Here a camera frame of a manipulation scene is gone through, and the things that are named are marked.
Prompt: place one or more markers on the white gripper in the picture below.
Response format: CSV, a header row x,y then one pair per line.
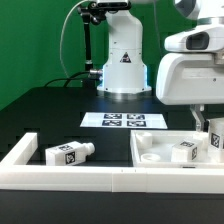
x,y
185,79

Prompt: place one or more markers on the white square tabletop part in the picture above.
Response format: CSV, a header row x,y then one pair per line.
x,y
153,148

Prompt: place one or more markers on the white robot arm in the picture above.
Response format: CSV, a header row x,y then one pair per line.
x,y
124,73

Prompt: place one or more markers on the white marker sheet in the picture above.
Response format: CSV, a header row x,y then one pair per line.
x,y
123,120

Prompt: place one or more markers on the white u-shaped fence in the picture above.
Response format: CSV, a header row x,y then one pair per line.
x,y
17,174

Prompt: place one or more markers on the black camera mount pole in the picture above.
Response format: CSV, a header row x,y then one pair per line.
x,y
90,14

